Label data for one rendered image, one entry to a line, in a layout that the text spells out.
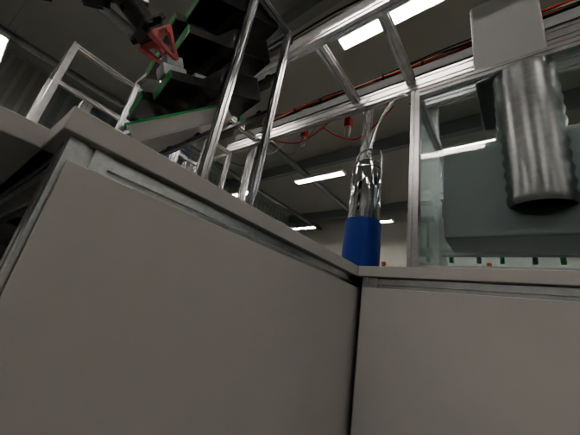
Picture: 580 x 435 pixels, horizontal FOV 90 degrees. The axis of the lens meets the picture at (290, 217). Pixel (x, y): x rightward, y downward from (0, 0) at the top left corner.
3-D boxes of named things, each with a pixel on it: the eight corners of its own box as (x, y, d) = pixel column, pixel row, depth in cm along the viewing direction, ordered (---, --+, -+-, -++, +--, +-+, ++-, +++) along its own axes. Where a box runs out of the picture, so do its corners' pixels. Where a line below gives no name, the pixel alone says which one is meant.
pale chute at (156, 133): (135, 141, 63) (125, 122, 62) (121, 160, 73) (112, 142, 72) (232, 118, 82) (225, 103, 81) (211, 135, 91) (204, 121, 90)
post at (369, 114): (355, 293, 144) (373, 79, 191) (347, 292, 147) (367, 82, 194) (358, 294, 148) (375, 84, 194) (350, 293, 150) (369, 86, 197)
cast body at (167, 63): (164, 72, 73) (160, 46, 73) (156, 80, 76) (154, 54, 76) (194, 82, 79) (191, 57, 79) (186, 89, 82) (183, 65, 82)
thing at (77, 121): (63, 127, 31) (75, 104, 32) (-46, 223, 122) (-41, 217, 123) (420, 307, 132) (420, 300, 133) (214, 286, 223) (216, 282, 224)
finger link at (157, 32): (177, 64, 81) (153, 30, 77) (189, 51, 76) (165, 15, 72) (160, 72, 77) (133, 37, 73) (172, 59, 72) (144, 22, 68)
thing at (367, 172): (372, 215, 116) (378, 136, 129) (341, 217, 125) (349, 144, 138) (385, 226, 127) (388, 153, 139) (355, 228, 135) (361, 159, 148)
